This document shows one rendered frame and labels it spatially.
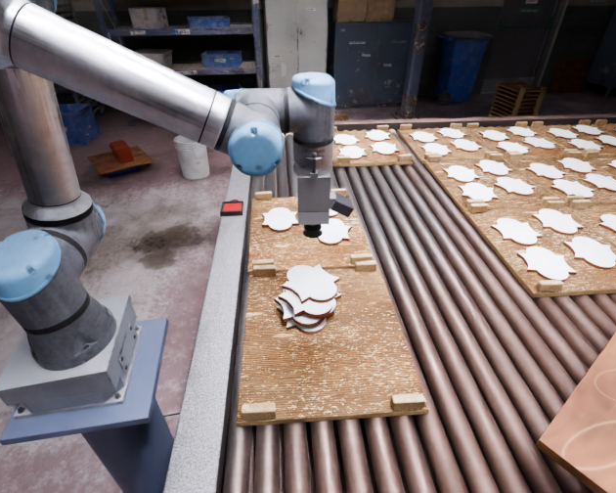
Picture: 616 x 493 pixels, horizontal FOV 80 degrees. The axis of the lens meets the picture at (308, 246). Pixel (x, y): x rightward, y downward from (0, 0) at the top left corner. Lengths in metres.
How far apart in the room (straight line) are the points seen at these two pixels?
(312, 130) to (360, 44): 5.10
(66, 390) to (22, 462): 1.19
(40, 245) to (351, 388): 0.61
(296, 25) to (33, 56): 5.02
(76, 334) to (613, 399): 0.92
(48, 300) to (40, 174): 0.22
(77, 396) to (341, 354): 0.53
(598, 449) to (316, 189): 0.58
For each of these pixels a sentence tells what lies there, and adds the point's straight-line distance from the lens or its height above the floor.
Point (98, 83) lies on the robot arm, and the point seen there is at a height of 1.47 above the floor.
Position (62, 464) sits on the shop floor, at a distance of 1.97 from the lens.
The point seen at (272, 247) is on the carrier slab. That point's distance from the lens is 1.07.
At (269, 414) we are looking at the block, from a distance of 0.71.
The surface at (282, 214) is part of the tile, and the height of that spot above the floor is 0.95.
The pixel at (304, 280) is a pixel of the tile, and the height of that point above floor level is 1.00.
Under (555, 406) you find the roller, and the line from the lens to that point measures 0.88.
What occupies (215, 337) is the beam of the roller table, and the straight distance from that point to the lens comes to 0.87.
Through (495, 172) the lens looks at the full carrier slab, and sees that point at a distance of 1.67.
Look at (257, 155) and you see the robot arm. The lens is 0.52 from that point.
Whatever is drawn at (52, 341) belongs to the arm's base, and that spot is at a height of 1.04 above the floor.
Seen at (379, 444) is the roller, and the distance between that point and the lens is 0.73.
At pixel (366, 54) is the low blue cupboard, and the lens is 5.78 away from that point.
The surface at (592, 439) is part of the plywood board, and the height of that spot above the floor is 1.04.
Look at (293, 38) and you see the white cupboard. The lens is 5.50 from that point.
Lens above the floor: 1.57
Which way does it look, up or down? 36 degrees down
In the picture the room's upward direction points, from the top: straight up
